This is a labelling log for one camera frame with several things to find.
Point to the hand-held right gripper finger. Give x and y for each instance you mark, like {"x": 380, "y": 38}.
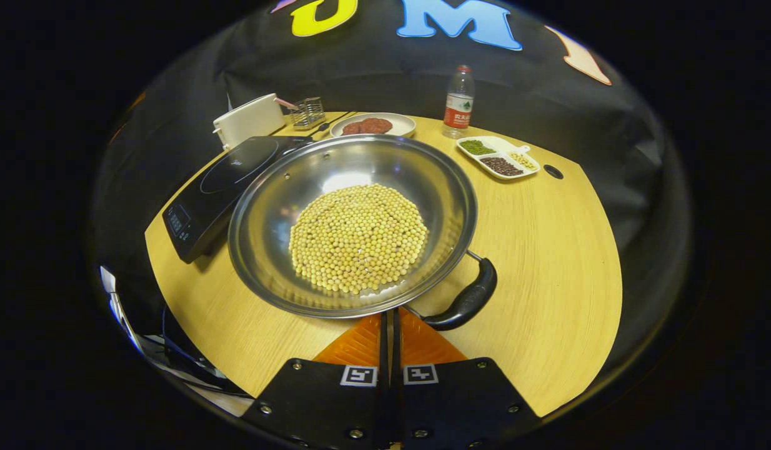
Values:
{"x": 383, "y": 356}
{"x": 396, "y": 356}

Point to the black induction cooktop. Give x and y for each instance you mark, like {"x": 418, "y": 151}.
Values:
{"x": 223, "y": 187}

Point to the pile of yellow soybeans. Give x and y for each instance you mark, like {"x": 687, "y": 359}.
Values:
{"x": 360, "y": 237}

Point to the dark red beans portion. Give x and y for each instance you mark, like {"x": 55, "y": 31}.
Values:
{"x": 502, "y": 166}

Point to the green beans portion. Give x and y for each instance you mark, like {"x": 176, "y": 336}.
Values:
{"x": 478, "y": 147}

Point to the brown meat slice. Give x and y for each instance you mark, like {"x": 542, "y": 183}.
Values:
{"x": 352, "y": 128}
{"x": 376, "y": 125}

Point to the white round plate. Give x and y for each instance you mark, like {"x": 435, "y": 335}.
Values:
{"x": 403, "y": 125}

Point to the small yellow beans portion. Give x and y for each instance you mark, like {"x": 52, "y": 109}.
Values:
{"x": 523, "y": 161}

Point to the white divided dish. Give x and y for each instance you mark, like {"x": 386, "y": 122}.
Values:
{"x": 504, "y": 145}

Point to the clear plastic water bottle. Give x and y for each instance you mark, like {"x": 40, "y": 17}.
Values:
{"x": 458, "y": 106}

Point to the pink striped stick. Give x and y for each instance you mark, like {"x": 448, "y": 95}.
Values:
{"x": 287, "y": 104}

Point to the white toaster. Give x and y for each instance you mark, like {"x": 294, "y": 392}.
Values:
{"x": 248, "y": 122}

